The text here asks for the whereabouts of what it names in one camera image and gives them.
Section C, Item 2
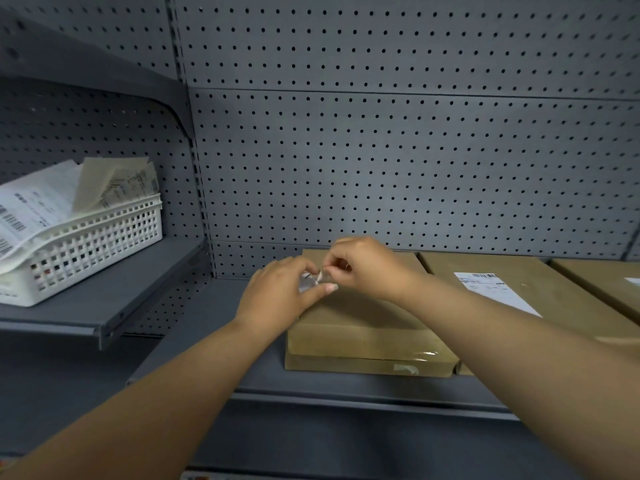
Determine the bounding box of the person's left hand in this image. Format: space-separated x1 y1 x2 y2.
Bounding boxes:
233 256 339 339

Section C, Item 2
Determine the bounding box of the person's right hand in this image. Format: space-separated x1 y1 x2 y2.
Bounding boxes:
321 236 432 305

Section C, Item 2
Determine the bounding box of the brown cardboard box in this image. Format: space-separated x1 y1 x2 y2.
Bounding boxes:
549 258 640 325
283 248 460 378
417 250 640 377

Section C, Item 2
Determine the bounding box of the person's right forearm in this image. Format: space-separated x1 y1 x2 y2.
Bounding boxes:
409 277 640 480

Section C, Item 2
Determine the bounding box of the person's left forearm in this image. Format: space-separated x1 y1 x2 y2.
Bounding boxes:
0 317 296 480

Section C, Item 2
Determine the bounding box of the grey metal shelf board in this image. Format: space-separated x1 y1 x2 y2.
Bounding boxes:
127 277 521 421

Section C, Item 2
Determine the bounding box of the grey pegboard back panel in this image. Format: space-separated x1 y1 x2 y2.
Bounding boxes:
0 0 640 341

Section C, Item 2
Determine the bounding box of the grey metal side shelf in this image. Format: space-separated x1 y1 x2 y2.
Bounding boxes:
0 237 209 351

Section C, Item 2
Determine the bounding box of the white plastic mesh basket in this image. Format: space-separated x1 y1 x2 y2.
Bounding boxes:
0 193 165 308

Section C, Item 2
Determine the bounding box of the stack of white printed sheets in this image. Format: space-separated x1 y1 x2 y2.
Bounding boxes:
0 156 160 275

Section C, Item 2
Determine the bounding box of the grey metal bracket shelf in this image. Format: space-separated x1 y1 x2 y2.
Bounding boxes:
0 7 193 138

